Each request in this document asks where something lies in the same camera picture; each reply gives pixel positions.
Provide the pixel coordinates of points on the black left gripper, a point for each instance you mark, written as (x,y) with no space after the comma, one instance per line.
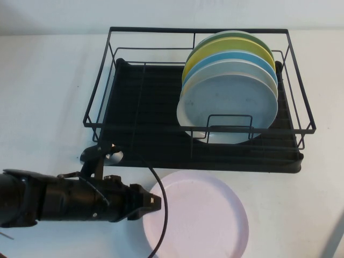
(121,199)

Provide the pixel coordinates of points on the pink plate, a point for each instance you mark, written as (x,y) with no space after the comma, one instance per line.
(201,215)

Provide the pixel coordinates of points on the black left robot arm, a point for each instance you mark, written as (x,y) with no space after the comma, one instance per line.
(53,199)

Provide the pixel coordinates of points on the pale grey plate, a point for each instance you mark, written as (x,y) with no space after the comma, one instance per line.
(228,99)

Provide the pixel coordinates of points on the blue plate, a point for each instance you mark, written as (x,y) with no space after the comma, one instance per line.
(242,56)

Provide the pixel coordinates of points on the yellow plate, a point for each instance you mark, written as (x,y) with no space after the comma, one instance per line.
(242,45)

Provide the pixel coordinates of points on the green plate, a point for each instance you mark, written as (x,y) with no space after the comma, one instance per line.
(233,34)

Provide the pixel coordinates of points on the black plastic drip tray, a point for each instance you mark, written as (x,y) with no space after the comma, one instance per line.
(166,158)

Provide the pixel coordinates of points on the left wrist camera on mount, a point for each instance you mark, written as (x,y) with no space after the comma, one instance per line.
(91,158)

